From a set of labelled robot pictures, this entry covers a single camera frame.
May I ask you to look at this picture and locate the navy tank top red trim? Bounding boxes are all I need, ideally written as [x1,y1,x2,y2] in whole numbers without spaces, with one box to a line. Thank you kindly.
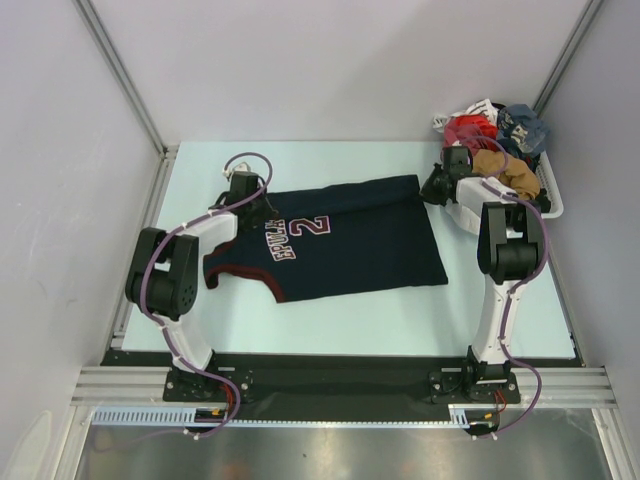
[203,175,448,303]

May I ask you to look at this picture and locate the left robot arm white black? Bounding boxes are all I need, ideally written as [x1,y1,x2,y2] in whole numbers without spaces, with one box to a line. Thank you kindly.
[125,171,275,400]

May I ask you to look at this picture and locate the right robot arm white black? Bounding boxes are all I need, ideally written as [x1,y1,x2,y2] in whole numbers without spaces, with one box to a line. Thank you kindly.
[421,146,548,404]

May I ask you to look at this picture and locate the white tank top navy trim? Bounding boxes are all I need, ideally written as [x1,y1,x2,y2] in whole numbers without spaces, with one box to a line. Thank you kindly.
[445,202,483,236]

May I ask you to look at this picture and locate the red pink garment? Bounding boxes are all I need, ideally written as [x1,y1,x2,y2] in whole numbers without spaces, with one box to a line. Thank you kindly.
[443,115,498,155]

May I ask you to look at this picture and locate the tan brown garment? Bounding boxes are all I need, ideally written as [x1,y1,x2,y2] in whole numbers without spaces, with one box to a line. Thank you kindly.
[473,149,541,200]

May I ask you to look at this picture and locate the white printed garment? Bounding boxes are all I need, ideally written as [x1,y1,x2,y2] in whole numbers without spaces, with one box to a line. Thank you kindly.
[432,98,505,133]

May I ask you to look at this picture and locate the blue denim printed garment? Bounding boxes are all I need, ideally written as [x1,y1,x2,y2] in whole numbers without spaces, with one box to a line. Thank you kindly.
[496,104,551,156]

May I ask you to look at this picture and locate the white plastic laundry basket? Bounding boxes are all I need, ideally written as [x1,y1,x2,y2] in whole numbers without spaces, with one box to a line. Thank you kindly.
[535,152,564,220]

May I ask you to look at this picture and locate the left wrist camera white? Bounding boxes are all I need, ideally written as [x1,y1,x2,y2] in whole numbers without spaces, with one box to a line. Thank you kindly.
[222,160,252,179]

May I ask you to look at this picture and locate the left aluminium frame post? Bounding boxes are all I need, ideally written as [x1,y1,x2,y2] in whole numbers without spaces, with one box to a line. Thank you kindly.
[74,0,169,154]

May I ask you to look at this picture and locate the aluminium frame post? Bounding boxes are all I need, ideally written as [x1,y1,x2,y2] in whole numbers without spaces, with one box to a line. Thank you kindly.
[74,0,169,154]
[533,0,607,117]

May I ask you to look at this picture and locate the right aluminium frame post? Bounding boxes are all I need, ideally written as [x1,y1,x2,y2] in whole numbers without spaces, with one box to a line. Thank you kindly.
[533,0,607,117]

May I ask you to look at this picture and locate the white slotted cable duct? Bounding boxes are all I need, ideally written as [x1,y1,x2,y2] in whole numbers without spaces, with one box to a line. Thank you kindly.
[92,405,521,429]

